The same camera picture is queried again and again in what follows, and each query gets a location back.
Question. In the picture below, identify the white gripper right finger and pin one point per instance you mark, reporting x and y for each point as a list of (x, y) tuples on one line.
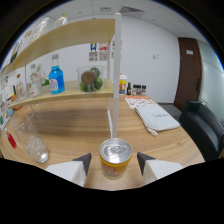
[(156, 168)]

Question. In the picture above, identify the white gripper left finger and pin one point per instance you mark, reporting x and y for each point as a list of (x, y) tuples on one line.
[(71, 170)]

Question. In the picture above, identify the yellow orange drink can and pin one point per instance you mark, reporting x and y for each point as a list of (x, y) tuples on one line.
[(115, 160)]

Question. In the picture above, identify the small red liquid bottle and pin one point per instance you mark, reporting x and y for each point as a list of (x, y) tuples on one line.
[(11, 140)]

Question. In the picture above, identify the clear bottle green cap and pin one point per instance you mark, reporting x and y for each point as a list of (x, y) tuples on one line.
[(61, 20)]

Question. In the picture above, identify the clear glass with ice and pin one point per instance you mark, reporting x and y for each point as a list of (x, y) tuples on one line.
[(35, 146)]

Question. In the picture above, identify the black sofa chair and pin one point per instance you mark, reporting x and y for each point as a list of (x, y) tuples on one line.
[(203, 128)]

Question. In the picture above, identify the orange printed paper sheet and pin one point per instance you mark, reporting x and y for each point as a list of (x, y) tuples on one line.
[(138, 101)]

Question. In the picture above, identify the white orange plastic jar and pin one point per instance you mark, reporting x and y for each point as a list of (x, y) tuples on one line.
[(123, 85)]

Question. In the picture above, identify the blue liquid bottle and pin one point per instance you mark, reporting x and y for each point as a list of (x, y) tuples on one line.
[(56, 80)]

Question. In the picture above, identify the clear jar of limes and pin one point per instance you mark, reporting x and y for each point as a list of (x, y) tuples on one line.
[(98, 81)]

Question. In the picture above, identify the brown wooden muddler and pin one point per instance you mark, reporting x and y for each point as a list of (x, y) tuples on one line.
[(88, 77)]

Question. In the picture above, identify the clear bottle orange cap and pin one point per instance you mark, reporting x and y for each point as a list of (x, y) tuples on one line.
[(20, 90)]

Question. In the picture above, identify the brown door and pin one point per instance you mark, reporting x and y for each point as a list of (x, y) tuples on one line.
[(188, 73)]

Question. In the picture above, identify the white wooden two-tier shelf rack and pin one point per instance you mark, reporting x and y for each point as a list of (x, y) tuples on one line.
[(83, 31)]

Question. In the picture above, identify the ceiling air vent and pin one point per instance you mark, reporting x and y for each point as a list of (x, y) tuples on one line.
[(132, 9)]

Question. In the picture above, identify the square ceiling fixture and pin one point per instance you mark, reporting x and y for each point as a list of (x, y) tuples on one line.
[(106, 9)]

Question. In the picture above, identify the blue wall poster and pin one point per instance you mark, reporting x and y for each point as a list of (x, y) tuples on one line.
[(93, 50)]

